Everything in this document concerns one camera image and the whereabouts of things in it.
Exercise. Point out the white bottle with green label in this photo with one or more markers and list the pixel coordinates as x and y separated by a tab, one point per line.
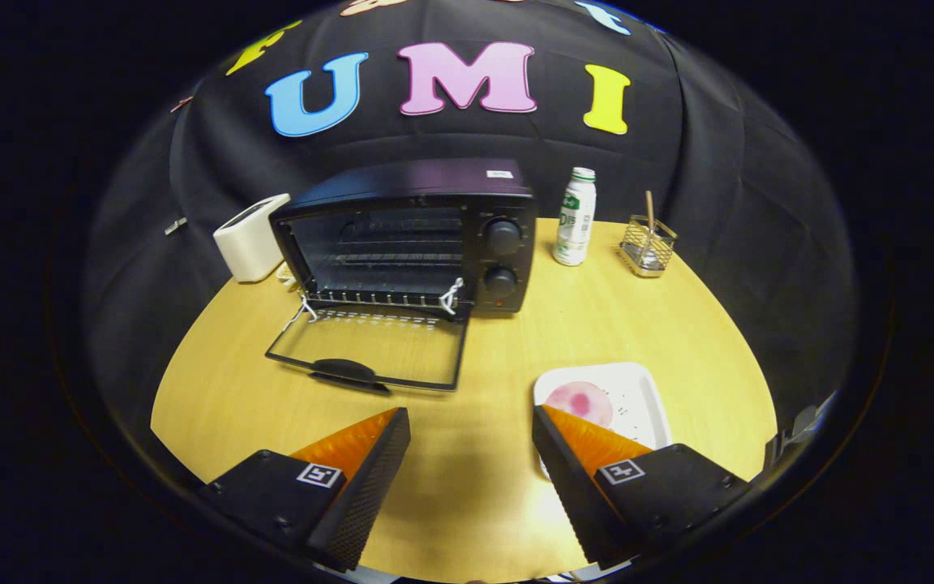
574	227

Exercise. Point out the pink round ham slice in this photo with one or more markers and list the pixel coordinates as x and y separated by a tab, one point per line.
584	399

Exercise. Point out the wooden stick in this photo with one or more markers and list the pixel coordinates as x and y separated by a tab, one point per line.
649	207

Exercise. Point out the red clip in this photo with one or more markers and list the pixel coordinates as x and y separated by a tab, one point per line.
182	104

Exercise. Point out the white square plate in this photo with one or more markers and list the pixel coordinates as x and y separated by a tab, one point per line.
637	397

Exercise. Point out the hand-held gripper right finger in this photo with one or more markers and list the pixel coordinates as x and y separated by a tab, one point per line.
572	487

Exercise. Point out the white bread toaster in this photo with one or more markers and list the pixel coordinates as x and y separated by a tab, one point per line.
248	239

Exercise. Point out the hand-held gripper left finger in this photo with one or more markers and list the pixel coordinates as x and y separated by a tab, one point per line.
374	487

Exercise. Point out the black toaster oven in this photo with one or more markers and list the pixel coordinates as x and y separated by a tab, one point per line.
418	182

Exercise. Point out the silver clip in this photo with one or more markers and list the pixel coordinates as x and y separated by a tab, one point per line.
176	226

